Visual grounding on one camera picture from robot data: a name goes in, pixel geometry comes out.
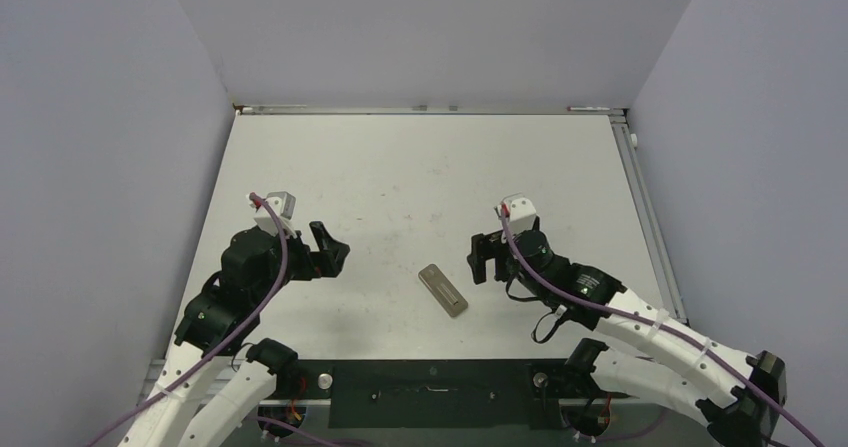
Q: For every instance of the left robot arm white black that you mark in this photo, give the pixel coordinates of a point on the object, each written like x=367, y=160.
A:
x=211, y=380

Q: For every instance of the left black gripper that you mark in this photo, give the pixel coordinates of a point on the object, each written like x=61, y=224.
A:
x=312, y=265

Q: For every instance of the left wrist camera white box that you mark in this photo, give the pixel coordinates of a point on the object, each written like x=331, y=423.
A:
x=274, y=212

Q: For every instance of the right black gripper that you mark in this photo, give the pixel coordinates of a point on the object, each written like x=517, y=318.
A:
x=485, y=247

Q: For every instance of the aluminium frame rail back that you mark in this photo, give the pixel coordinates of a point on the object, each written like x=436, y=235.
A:
x=424, y=109

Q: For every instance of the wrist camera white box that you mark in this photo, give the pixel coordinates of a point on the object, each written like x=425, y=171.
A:
x=274, y=212
x=519, y=212

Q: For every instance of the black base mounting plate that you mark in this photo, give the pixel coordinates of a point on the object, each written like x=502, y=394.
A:
x=538, y=393

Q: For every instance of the aluminium frame rail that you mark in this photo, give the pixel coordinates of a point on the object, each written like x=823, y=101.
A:
x=626, y=142
x=424, y=109

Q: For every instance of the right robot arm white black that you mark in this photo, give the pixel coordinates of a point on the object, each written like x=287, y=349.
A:
x=738, y=397

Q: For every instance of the aluminium frame rail right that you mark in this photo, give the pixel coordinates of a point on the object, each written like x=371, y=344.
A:
x=626, y=142

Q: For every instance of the beige remote control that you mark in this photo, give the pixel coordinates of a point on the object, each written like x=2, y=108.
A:
x=429, y=275

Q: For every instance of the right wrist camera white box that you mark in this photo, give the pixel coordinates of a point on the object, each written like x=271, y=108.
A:
x=519, y=212

